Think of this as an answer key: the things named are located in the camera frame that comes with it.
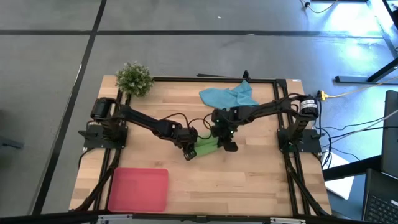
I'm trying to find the green microfiber towel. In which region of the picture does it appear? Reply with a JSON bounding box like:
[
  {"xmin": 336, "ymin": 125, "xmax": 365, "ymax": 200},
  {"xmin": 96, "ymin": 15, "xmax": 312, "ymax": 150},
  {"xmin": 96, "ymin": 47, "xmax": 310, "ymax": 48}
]
[{"xmin": 194, "ymin": 135, "xmax": 222, "ymax": 157}]

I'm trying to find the blue microfiber towel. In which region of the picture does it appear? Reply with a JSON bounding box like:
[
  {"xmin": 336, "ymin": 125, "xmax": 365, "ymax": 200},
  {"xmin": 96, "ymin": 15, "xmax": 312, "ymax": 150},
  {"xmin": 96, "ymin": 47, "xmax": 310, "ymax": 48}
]
[{"xmin": 198, "ymin": 79, "xmax": 260, "ymax": 110}]

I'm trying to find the pink plastic basket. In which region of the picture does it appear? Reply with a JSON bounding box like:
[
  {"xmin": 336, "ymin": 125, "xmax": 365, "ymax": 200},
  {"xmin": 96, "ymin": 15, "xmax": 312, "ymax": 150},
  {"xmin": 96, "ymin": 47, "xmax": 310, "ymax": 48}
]
[{"xmin": 107, "ymin": 167, "xmax": 170, "ymax": 213}]

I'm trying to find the artificial green potted plant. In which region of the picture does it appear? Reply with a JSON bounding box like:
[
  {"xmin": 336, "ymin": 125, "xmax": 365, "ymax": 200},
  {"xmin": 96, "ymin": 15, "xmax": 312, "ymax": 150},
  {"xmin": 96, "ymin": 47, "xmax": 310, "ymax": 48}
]
[{"xmin": 115, "ymin": 61, "xmax": 155, "ymax": 98}]

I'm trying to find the white paper sheet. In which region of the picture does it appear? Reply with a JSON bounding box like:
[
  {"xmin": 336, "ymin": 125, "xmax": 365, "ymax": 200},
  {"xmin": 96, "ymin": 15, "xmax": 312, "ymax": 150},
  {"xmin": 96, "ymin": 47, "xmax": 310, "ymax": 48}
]
[{"xmin": 323, "ymin": 151, "xmax": 356, "ymax": 200}]

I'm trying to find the black desk beam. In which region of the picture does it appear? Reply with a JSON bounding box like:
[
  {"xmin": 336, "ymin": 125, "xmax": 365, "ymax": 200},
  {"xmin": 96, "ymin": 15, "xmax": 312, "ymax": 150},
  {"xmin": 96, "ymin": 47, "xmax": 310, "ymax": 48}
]
[{"xmin": 322, "ymin": 154, "xmax": 382, "ymax": 182}]

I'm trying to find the black desk leg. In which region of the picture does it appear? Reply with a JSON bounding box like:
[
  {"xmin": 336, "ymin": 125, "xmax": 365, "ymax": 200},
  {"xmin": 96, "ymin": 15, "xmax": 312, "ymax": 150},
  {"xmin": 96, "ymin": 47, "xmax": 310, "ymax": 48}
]
[{"xmin": 335, "ymin": 57, "xmax": 398, "ymax": 84}]

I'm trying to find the black monitor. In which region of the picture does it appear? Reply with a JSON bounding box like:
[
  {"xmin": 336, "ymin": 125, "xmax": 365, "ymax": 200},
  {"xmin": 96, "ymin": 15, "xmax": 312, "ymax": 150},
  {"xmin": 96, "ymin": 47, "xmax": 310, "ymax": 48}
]
[{"xmin": 381, "ymin": 90, "xmax": 398, "ymax": 179}]

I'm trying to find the black laptop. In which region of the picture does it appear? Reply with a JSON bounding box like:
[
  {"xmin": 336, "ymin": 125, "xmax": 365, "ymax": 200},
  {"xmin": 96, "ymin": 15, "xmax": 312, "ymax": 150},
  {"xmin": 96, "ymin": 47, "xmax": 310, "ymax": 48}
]
[{"xmin": 362, "ymin": 167, "xmax": 398, "ymax": 224}]

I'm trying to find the grey chair base leg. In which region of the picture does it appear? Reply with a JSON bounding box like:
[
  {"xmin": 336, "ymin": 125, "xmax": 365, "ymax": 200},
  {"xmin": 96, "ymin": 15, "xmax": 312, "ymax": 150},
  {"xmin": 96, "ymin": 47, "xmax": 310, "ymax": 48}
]
[{"xmin": 0, "ymin": 136, "xmax": 25, "ymax": 151}]

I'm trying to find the black right camera cable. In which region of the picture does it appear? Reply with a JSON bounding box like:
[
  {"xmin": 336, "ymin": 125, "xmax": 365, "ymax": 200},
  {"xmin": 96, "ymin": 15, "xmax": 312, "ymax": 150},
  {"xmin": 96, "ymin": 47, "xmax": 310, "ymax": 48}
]
[{"xmin": 188, "ymin": 112, "xmax": 215, "ymax": 140}]

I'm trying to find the black camera cable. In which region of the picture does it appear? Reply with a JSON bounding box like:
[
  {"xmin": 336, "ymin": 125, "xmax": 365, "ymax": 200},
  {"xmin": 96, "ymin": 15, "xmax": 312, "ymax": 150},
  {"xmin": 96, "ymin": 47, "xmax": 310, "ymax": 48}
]
[
  {"xmin": 188, "ymin": 112, "xmax": 215, "ymax": 140},
  {"xmin": 161, "ymin": 111, "xmax": 191, "ymax": 131}
]

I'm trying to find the black left camera cable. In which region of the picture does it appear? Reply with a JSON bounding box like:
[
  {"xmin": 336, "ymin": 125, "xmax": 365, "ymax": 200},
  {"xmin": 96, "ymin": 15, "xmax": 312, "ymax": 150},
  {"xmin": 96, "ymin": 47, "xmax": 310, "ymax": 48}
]
[{"xmin": 161, "ymin": 111, "xmax": 191, "ymax": 131}]

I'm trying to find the black clamp bracket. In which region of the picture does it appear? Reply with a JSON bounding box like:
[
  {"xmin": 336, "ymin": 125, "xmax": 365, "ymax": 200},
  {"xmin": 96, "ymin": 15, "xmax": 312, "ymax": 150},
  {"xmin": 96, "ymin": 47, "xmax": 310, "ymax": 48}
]
[{"xmin": 197, "ymin": 70, "xmax": 251, "ymax": 80}]

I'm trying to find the black aluminium table frame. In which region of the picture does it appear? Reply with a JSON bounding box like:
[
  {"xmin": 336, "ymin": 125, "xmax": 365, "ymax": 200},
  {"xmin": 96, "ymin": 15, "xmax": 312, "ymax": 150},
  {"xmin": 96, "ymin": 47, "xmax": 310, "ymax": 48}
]
[{"xmin": 71, "ymin": 76, "xmax": 332, "ymax": 218}]

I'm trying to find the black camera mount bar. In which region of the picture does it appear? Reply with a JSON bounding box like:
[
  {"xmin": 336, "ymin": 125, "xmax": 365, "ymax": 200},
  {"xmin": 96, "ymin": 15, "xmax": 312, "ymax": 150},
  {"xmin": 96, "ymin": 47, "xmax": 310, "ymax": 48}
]
[{"xmin": 0, "ymin": 210, "xmax": 398, "ymax": 224}]

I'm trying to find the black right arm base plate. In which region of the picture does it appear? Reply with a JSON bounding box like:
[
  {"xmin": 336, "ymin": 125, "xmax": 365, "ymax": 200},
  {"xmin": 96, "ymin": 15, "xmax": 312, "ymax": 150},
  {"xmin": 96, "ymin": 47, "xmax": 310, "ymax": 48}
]
[{"xmin": 277, "ymin": 128, "xmax": 323, "ymax": 153}]

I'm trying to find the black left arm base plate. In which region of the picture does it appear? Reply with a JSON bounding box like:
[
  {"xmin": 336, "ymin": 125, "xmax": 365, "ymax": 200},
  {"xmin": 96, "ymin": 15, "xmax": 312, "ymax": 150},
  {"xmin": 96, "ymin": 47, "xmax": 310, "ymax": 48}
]
[{"xmin": 78, "ymin": 123, "xmax": 129, "ymax": 149}]

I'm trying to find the yellow extension cable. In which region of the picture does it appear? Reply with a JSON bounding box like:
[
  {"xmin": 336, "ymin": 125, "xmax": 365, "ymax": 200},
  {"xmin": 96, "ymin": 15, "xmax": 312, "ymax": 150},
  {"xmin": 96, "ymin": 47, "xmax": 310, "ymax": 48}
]
[{"xmin": 317, "ymin": 76, "xmax": 398, "ymax": 101}]

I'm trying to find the silver metal bracket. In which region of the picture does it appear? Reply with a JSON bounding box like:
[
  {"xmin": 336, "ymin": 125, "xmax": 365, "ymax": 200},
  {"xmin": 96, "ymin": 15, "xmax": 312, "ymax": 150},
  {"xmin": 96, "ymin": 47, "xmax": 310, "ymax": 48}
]
[
  {"xmin": 97, "ymin": 213, "xmax": 133, "ymax": 224},
  {"xmin": 269, "ymin": 217, "xmax": 307, "ymax": 224}
]

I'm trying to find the yellow cable with black plug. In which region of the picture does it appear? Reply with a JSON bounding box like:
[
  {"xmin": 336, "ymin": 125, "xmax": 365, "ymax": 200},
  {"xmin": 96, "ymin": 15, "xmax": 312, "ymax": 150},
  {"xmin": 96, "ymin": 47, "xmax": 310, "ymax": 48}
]
[{"xmin": 300, "ymin": 0, "xmax": 340, "ymax": 14}]

